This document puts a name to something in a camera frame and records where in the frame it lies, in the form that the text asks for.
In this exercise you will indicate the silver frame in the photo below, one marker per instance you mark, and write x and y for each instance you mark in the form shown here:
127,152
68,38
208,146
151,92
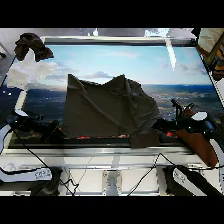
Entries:
113,156

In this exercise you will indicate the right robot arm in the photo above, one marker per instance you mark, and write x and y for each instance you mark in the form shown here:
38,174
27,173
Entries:
196,181

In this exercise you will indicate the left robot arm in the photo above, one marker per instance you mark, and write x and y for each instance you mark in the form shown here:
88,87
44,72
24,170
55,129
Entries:
30,125

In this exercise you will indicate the grey-brown shirt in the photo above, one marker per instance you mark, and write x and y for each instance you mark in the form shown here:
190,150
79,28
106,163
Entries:
106,110

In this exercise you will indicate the rust brown garment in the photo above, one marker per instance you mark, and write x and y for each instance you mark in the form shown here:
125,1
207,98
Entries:
200,143

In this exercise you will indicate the dark brown garment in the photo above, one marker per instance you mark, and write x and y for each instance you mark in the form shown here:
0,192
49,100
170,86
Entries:
31,45

